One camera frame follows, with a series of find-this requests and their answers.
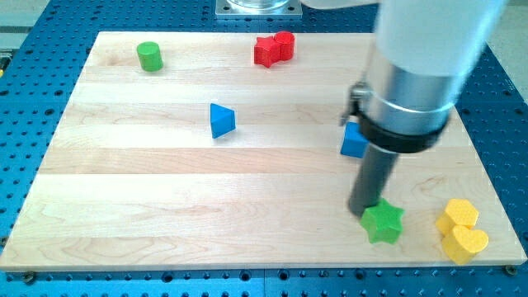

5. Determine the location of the light wooden board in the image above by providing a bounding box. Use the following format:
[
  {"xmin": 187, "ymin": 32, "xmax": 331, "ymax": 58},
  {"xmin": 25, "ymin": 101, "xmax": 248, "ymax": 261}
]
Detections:
[{"xmin": 1, "ymin": 31, "xmax": 526, "ymax": 271}]

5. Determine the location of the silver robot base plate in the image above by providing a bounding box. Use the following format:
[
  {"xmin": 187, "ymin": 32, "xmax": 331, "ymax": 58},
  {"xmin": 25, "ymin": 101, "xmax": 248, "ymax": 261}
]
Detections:
[{"xmin": 214, "ymin": 0, "xmax": 303, "ymax": 18}]

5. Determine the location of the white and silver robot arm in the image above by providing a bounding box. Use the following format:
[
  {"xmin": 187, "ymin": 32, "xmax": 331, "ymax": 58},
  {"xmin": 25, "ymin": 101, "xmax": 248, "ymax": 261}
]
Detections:
[{"xmin": 340, "ymin": 0, "xmax": 507, "ymax": 217}]

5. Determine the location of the yellow heart block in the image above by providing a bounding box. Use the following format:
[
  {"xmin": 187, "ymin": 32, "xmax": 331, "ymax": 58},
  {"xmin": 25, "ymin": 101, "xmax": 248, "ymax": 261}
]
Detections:
[{"xmin": 441, "ymin": 225, "xmax": 489, "ymax": 265}]

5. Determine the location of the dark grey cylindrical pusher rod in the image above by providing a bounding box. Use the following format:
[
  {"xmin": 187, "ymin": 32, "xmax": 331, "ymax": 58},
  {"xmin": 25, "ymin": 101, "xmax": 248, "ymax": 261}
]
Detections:
[{"xmin": 349, "ymin": 144, "xmax": 398, "ymax": 218}]

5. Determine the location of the blue triangle block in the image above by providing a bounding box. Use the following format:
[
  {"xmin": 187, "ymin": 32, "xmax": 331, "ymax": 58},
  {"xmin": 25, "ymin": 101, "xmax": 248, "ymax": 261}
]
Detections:
[{"xmin": 210, "ymin": 103, "xmax": 236, "ymax": 139}]

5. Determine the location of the yellow hexagon block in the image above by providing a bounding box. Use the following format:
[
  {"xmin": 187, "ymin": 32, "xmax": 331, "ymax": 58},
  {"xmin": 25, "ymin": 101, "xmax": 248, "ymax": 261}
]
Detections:
[{"xmin": 436, "ymin": 198, "xmax": 479, "ymax": 235}]

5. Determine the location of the red star block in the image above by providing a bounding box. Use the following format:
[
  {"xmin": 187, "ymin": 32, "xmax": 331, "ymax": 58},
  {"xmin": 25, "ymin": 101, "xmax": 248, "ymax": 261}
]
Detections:
[{"xmin": 253, "ymin": 36, "xmax": 281, "ymax": 68}]

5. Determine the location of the green cylinder block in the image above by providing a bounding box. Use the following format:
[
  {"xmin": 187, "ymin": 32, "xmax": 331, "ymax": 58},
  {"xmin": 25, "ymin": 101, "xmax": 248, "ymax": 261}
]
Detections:
[{"xmin": 136, "ymin": 41, "xmax": 163, "ymax": 72}]

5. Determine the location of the blue cube block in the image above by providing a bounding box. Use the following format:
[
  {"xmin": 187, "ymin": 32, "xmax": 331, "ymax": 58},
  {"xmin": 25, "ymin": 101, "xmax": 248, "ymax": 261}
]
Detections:
[{"xmin": 340, "ymin": 122, "xmax": 369, "ymax": 158}]

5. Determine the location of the green star block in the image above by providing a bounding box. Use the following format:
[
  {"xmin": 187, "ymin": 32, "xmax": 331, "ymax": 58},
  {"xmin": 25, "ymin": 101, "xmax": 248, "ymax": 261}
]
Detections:
[{"xmin": 360, "ymin": 199, "xmax": 405, "ymax": 244}]

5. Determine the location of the red cylinder block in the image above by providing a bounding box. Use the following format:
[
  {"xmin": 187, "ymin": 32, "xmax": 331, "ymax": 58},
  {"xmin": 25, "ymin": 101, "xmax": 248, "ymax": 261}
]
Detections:
[{"xmin": 274, "ymin": 31, "xmax": 295, "ymax": 61}]

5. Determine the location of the blue perforated table plate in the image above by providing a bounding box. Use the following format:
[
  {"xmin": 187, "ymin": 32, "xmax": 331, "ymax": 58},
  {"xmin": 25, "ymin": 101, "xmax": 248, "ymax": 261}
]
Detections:
[{"xmin": 1, "ymin": 1, "xmax": 527, "ymax": 296}]

